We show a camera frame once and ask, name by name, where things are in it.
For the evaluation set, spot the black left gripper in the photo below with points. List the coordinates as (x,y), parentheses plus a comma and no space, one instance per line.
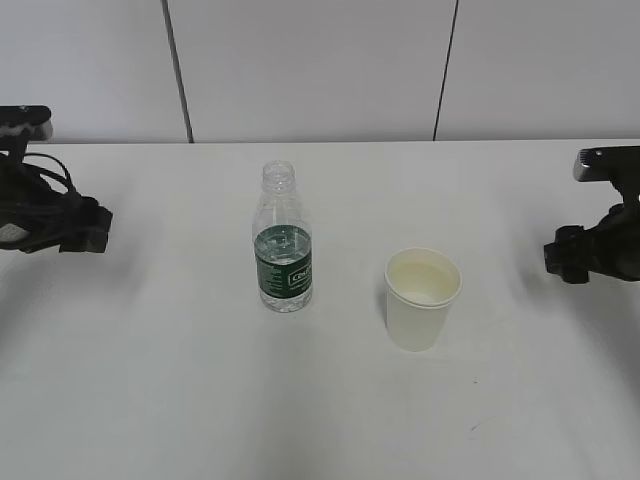
(41,208)

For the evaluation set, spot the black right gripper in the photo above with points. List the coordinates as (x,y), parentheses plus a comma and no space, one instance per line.
(610,248)

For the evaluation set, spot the white paper cup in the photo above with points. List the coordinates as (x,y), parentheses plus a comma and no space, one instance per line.
(421,286)

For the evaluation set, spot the clear green-label water bottle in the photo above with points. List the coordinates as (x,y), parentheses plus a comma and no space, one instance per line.
(282,241)

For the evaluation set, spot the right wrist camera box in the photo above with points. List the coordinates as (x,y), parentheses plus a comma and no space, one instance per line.
(618,165)

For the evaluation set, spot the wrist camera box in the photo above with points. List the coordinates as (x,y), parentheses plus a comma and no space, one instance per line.
(618,165)
(33,121)

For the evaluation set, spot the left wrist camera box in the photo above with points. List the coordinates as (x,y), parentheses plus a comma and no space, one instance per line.
(33,121)

